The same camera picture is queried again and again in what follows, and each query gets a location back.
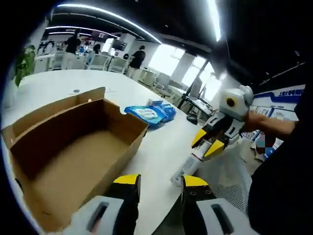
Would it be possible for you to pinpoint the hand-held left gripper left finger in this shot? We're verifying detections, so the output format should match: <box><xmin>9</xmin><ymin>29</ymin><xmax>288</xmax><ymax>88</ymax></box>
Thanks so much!
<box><xmin>63</xmin><ymin>174</ymin><xmax>142</xmax><ymax>235</ymax></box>

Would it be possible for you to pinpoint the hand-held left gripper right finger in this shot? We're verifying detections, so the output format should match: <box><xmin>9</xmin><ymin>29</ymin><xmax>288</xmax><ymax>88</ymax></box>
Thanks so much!
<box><xmin>180</xmin><ymin>174</ymin><xmax>255</xmax><ymax>235</ymax></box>

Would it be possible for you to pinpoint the blue clear soft packet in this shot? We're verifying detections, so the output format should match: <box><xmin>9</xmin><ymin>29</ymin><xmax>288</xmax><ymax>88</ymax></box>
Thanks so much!
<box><xmin>146</xmin><ymin>98</ymin><xmax>177</xmax><ymax>123</ymax></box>

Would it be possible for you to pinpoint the white soft tube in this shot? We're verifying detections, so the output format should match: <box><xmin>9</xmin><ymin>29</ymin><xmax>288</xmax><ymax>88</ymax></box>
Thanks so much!
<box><xmin>170</xmin><ymin>138</ymin><xmax>212</xmax><ymax>187</ymax></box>

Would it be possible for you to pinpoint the blue white wipes packet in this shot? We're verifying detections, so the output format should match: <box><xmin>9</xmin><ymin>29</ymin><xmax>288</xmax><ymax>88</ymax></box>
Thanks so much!
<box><xmin>124</xmin><ymin>105</ymin><xmax>164</xmax><ymax>128</ymax></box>

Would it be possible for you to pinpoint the brown cardboard shoe box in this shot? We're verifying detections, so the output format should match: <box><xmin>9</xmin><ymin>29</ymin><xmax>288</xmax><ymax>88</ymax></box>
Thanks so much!
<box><xmin>1</xmin><ymin>87</ymin><xmax>149</xmax><ymax>233</ymax></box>

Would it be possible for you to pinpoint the person's right hand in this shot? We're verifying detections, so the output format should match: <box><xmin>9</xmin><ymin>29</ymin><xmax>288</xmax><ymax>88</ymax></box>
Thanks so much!
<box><xmin>243</xmin><ymin>112</ymin><xmax>270</xmax><ymax>133</ymax></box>

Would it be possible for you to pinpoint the person's dark shirt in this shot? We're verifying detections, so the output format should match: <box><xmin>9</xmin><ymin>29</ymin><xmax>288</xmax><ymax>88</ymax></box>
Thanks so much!
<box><xmin>248</xmin><ymin>93</ymin><xmax>313</xmax><ymax>235</ymax></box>

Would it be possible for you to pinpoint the black monitor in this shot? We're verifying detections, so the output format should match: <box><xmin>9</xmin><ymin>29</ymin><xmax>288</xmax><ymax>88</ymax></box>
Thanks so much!
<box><xmin>111</xmin><ymin>39</ymin><xmax>128</xmax><ymax>51</ymax></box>

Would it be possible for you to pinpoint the curved ceiling light strip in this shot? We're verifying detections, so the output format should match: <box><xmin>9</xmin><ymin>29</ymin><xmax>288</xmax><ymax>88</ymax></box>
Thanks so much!
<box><xmin>56</xmin><ymin>3</ymin><xmax>162</xmax><ymax>45</ymax></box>

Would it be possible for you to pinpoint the green leafy plant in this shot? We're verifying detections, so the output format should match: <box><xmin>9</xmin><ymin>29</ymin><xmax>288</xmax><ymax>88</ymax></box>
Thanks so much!
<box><xmin>14</xmin><ymin>44</ymin><xmax>37</xmax><ymax>88</ymax></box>

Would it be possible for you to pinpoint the blue white wall board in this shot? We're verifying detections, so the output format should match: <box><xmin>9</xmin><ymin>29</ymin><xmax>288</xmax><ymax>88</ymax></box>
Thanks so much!
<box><xmin>251</xmin><ymin>84</ymin><xmax>306</xmax><ymax>157</ymax></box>

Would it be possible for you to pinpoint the wall display screen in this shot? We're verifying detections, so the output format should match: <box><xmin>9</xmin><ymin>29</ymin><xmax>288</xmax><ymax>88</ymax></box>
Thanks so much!
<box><xmin>91</xmin><ymin>30</ymin><xmax>110</xmax><ymax>41</ymax></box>

